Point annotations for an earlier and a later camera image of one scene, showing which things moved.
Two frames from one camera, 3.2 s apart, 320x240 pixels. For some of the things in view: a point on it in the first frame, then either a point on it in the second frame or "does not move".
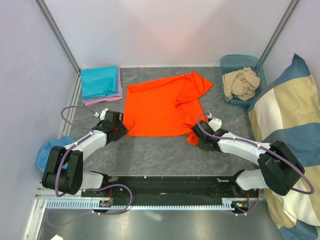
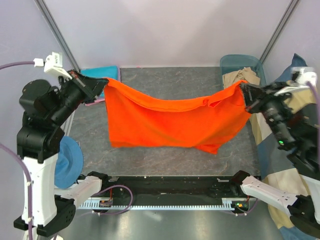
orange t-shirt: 166,107 to 134,121
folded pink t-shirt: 109,99 does not move
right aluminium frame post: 278,31 does not move
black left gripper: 122,132 to 93,86
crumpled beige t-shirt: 242,83 does not move
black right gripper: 201,145 to 254,95
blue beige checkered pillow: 287,108 does not move
